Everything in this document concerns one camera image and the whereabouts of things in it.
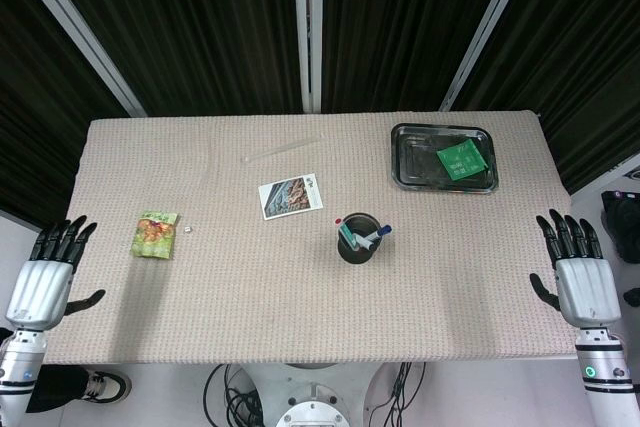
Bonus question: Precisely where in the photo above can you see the green snack bag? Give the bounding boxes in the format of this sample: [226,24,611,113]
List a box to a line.
[129,210,180,260]

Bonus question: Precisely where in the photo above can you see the black camera device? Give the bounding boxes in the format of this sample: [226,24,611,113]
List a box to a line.
[599,188,640,264]

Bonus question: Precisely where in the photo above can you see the teal plastic tube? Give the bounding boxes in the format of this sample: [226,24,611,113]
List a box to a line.
[339,225,360,252]

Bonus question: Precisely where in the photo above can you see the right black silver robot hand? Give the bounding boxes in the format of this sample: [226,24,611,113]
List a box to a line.
[529,209,623,332]

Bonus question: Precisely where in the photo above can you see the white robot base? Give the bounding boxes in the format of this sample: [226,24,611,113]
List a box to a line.
[233,361,392,427]

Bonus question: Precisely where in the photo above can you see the black curtain panel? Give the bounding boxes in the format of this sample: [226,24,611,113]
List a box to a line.
[0,0,132,229]
[35,0,306,118]
[448,0,640,196]
[319,0,519,114]

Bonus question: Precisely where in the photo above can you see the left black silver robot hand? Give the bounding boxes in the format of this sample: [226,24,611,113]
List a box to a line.
[4,215,107,332]

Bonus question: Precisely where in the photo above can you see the black pen holder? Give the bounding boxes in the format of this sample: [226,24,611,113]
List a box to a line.
[335,212,381,266]

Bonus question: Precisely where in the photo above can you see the dark metal tray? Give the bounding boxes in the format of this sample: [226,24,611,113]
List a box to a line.
[389,121,500,194]

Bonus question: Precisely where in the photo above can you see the photo postcard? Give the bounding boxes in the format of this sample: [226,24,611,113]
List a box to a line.
[257,173,324,221]

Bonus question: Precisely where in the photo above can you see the beige woven tablecloth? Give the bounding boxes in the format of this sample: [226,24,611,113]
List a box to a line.
[43,111,584,366]

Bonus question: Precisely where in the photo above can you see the silver frame post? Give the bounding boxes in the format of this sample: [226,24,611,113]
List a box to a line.
[6,0,147,118]
[439,0,539,111]
[291,0,326,114]

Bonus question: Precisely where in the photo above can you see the green packet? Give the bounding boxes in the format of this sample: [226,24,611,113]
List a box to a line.
[435,140,489,182]

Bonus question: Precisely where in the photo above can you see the black trouser leg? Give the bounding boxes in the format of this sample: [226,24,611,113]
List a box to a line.
[24,364,89,414]

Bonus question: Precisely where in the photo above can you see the black white sneaker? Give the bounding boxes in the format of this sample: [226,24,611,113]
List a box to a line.
[82,369,133,404]

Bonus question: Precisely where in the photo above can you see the black cable bundle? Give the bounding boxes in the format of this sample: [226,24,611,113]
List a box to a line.
[367,361,427,417]
[203,362,265,427]

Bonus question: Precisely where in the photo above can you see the clear plastic straw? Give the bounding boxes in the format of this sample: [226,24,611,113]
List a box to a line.
[241,132,326,164]

